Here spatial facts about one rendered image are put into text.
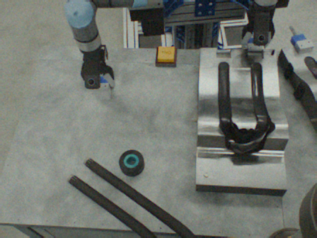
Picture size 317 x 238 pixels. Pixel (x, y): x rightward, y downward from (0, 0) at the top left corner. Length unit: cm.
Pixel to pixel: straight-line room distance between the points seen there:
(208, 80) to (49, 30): 175
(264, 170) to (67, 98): 73
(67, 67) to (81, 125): 27
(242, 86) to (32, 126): 73
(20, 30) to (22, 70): 36
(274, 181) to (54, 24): 209
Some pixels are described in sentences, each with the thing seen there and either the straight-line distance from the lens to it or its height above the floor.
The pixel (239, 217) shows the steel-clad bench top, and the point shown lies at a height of 80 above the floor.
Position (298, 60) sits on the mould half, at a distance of 139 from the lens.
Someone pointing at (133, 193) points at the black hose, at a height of 88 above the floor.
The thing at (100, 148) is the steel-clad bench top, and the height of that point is 80.
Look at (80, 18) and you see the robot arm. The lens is 105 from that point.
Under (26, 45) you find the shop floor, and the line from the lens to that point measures 275.
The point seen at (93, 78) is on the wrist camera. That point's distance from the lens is 116.
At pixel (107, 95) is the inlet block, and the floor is 83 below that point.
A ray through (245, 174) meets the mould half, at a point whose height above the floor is 86.
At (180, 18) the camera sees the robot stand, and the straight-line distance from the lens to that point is 167.
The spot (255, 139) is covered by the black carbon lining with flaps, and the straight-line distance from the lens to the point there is 115.
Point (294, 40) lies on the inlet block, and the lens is 143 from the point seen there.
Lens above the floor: 189
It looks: 59 degrees down
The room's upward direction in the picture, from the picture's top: 6 degrees counter-clockwise
